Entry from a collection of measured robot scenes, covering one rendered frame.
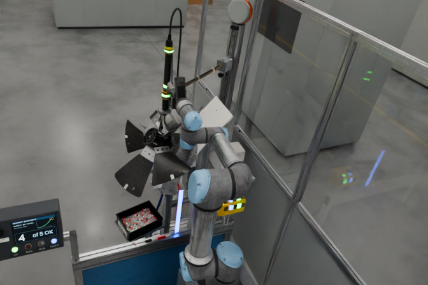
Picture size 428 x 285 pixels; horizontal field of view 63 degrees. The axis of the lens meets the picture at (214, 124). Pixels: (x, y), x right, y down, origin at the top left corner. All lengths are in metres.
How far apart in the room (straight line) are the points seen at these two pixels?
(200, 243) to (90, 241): 1.85
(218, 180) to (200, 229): 0.23
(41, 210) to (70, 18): 5.91
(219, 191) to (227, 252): 0.39
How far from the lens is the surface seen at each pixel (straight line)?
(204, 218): 1.31
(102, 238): 3.15
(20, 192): 3.66
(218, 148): 1.47
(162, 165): 1.96
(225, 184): 1.21
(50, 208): 1.69
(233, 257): 1.53
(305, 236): 2.20
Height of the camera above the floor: 2.45
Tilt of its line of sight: 33 degrees down
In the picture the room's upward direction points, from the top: 9 degrees clockwise
